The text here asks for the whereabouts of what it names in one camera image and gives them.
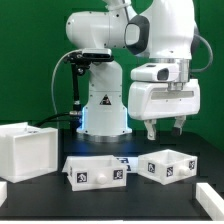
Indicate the white drawer tray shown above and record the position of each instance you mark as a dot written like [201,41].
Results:
[167,166]
[95,172]

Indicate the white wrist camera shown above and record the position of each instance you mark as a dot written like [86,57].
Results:
[156,72]

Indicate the white drawer cabinet box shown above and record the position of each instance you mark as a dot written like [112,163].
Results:
[27,152]

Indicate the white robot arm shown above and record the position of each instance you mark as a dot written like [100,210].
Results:
[164,33]

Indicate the white border bar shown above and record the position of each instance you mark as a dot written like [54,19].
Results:
[3,192]
[211,201]

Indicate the white drawer tray right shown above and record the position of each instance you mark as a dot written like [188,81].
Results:
[167,166]

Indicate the white drawer tray left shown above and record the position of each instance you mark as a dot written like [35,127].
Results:
[95,172]

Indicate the fiducial marker sheet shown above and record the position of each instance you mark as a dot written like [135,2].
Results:
[130,162]

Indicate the white border bar left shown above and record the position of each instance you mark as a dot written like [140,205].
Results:
[3,192]

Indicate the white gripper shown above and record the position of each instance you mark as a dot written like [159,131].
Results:
[148,101]

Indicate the white border bar right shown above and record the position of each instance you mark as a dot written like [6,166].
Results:
[211,201]

